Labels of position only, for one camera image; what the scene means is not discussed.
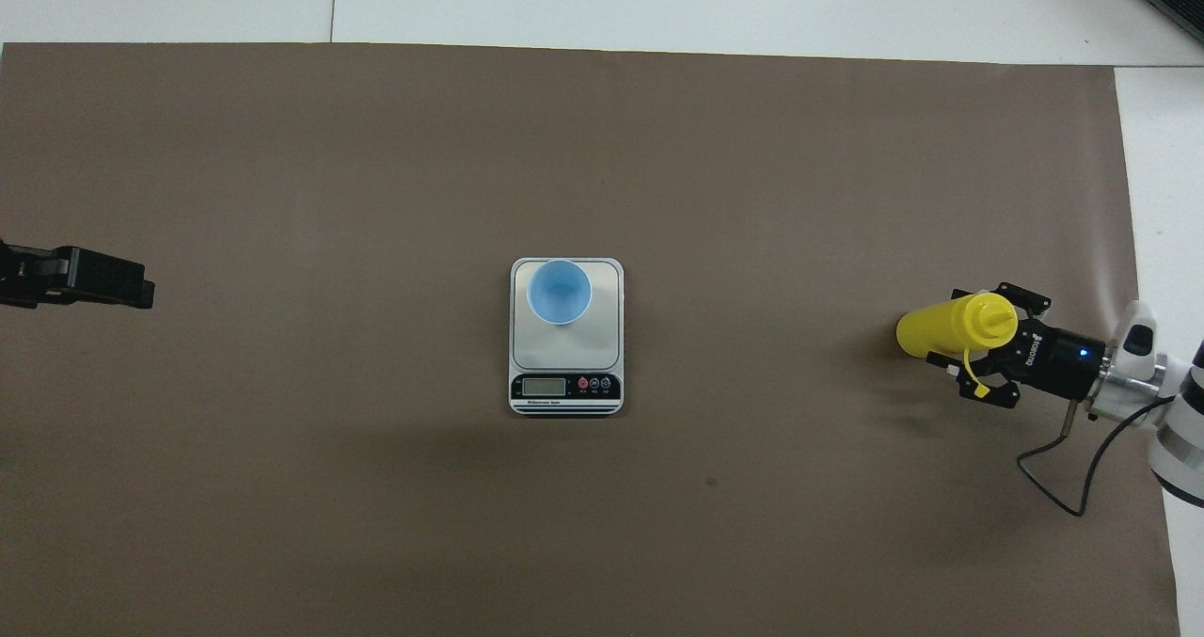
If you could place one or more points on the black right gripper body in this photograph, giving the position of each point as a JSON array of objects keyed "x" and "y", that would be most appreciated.
[{"x": 1058, "y": 359}]

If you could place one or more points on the yellow squeeze bottle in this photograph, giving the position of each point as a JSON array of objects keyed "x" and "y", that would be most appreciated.
[{"x": 941, "y": 331}]

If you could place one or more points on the light blue plastic cup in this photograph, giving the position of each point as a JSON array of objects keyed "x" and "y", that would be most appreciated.
[{"x": 560, "y": 291}]

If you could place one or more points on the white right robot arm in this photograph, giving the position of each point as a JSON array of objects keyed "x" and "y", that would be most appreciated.
[{"x": 1180, "y": 439}]

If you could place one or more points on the silver digital kitchen scale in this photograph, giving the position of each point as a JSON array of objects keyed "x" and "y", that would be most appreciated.
[{"x": 564, "y": 359}]

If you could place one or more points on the brown paper mat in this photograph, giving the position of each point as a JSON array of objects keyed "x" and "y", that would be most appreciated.
[{"x": 282, "y": 148}]

